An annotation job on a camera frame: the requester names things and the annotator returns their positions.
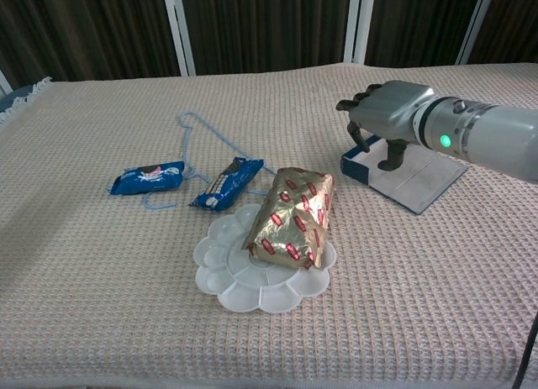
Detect gold foil snack package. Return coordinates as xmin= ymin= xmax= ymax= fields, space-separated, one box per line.
xmin=241 ymin=166 xmax=337 ymax=271

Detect teal padded table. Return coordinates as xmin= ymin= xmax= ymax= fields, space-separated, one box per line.
xmin=0 ymin=84 xmax=41 ymax=115

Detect light blue cord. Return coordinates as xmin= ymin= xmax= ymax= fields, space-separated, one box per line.
xmin=143 ymin=110 xmax=278 ymax=210

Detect blue glasses case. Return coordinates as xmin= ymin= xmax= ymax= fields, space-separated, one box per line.
xmin=340 ymin=133 xmax=469 ymax=216

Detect blue Oreo cookie packet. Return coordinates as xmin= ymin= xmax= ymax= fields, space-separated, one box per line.
xmin=108 ymin=160 xmax=186 ymax=196

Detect white flower-shaped palette tray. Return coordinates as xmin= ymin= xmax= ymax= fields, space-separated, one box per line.
xmin=193 ymin=202 xmax=339 ymax=313

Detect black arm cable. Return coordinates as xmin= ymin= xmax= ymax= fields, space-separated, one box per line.
xmin=510 ymin=308 xmax=538 ymax=389

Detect beige waffle-weave fringed blanket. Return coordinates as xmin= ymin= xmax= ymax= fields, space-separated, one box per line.
xmin=0 ymin=62 xmax=538 ymax=384

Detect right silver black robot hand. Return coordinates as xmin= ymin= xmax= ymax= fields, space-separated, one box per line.
xmin=335 ymin=80 xmax=436 ymax=171

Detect blue cookie packet with biscuit row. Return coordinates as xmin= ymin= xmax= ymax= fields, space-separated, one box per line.
xmin=187 ymin=156 xmax=265 ymax=213

